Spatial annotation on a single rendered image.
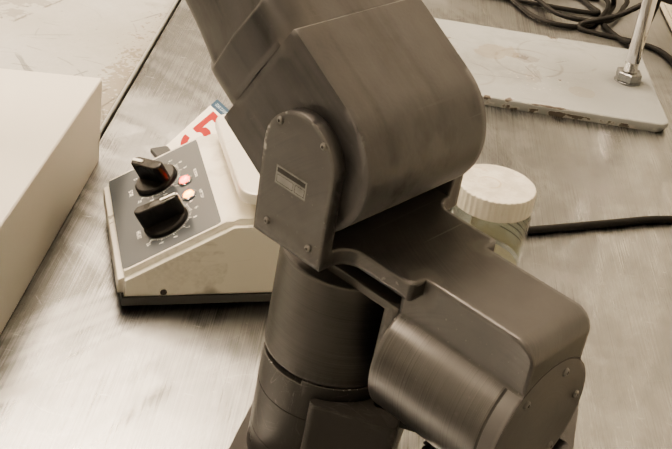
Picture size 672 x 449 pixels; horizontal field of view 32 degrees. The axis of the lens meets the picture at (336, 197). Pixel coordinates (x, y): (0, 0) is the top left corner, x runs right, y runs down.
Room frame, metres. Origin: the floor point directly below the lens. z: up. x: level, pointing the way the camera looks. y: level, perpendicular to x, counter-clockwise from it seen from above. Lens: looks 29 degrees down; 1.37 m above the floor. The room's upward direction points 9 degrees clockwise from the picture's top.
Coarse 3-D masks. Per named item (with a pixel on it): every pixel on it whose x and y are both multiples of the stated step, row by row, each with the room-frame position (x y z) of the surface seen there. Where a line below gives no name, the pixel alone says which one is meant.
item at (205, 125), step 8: (208, 112) 0.88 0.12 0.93; (216, 112) 0.88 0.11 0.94; (200, 120) 0.88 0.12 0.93; (208, 120) 0.87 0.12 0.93; (192, 128) 0.87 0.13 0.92; (200, 128) 0.87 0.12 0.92; (208, 128) 0.86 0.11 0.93; (184, 136) 0.87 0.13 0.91; (192, 136) 0.86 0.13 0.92; (176, 144) 0.86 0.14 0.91
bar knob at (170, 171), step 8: (136, 160) 0.73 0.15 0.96; (144, 160) 0.73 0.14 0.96; (152, 160) 0.72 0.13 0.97; (136, 168) 0.73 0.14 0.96; (144, 168) 0.72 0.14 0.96; (152, 168) 0.71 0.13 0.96; (160, 168) 0.71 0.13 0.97; (168, 168) 0.73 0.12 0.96; (144, 176) 0.72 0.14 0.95; (152, 176) 0.72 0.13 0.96; (160, 176) 0.71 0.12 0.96; (168, 176) 0.72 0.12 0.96; (136, 184) 0.72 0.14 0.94; (144, 184) 0.72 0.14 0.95; (152, 184) 0.72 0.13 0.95; (160, 184) 0.71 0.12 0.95; (168, 184) 0.72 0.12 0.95; (144, 192) 0.71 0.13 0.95; (152, 192) 0.71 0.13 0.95
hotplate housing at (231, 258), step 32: (224, 160) 0.73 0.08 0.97; (224, 192) 0.69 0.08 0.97; (224, 224) 0.65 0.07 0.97; (160, 256) 0.64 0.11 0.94; (192, 256) 0.64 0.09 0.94; (224, 256) 0.65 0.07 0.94; (256, 256) 0.66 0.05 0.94; (128, 288) 0.63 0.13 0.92; (160, 288) 0.64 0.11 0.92; (192, 288) 0.64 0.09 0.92; (224, 288) 0.65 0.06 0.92; (256, 288) 0.66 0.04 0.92
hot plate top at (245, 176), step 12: (216, 120) 0.76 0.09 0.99; (228, 132) 0.74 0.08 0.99; (228, 144) 0.72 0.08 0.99; (240, 144) 0.73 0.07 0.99; (228, 156) 0.71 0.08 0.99; (240, 156) 0.71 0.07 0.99; (240, 168) 0.69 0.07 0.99; (252, 168) 0.69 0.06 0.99; (240, 180) 0.67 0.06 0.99; (252, 180) 0.68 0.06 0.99; (240, 192) 0.66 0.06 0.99; (252, 192) 0.66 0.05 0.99; (252, 204) 0.66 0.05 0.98
